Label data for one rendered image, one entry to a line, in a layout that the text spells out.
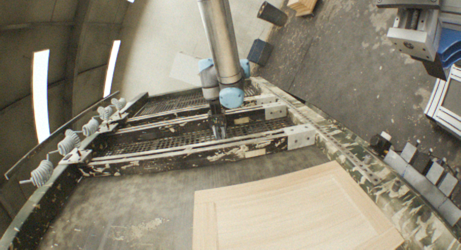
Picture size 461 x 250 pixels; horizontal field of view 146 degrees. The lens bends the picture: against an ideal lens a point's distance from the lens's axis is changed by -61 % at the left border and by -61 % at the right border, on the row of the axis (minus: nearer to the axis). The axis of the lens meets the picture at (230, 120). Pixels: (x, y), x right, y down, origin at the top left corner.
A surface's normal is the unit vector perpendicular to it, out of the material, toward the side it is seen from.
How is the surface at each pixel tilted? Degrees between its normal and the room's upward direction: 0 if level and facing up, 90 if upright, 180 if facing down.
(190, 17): 90
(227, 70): 95
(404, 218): 60
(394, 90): 0
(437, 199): 0
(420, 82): 0
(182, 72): 90
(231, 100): 90
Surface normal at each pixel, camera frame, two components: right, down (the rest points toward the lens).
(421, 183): -0.92, -0.32
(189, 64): 0.10, 0.42
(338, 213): -0.13, -0.91
